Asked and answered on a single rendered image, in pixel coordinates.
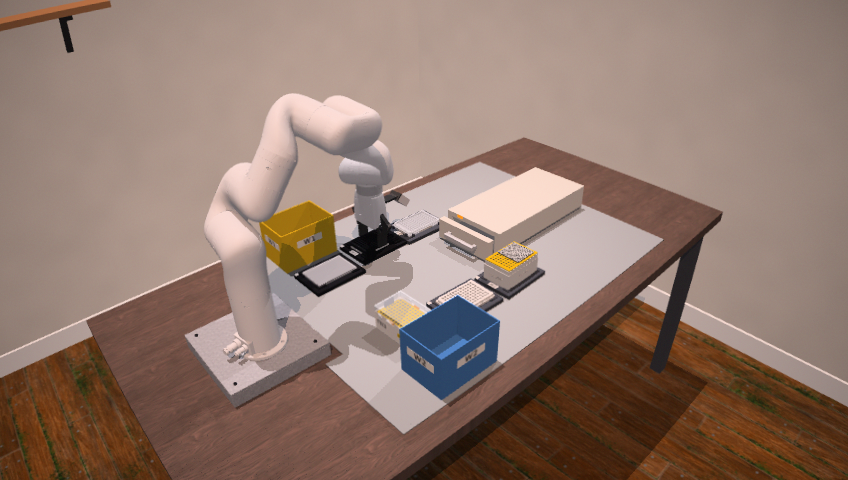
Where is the black rectangular frame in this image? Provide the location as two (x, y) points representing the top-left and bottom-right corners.
(294, 253), (366, 297)

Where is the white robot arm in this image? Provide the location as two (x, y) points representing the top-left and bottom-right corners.
(204, 94), (394, 361)

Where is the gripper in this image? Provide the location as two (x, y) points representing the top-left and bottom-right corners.
(352, 190), (392, 248)

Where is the blue open-top bin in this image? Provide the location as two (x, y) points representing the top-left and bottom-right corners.
(399, 295), (500, 400)

